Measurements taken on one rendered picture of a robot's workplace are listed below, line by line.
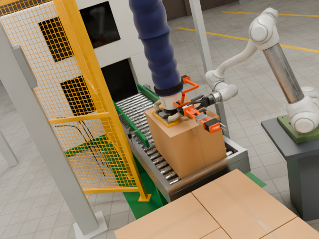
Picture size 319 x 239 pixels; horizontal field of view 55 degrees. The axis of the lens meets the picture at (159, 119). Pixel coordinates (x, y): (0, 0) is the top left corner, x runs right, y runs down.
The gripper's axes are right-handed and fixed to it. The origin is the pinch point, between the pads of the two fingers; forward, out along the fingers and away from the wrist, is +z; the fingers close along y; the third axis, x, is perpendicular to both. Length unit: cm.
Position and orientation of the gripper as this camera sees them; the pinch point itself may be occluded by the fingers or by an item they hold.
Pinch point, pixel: (187, 109)
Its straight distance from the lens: 217.8
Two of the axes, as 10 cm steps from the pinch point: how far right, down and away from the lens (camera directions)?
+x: -3.7, -3.3, 8.7
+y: 2.5, 8.7, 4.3
